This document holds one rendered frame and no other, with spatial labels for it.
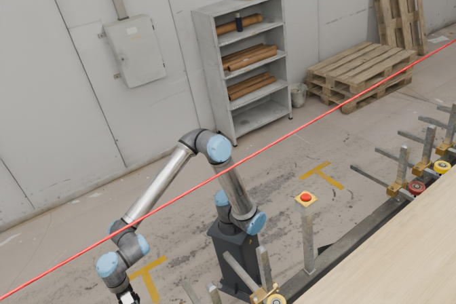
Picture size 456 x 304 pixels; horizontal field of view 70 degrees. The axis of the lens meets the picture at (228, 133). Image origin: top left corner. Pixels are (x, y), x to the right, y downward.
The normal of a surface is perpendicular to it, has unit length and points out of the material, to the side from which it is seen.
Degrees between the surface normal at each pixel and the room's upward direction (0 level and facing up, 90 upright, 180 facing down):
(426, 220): 0
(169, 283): 0
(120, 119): 90
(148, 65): 90
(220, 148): 83
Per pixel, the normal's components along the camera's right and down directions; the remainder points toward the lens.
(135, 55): 0.51, 0.39
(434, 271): -0.16, -0.83
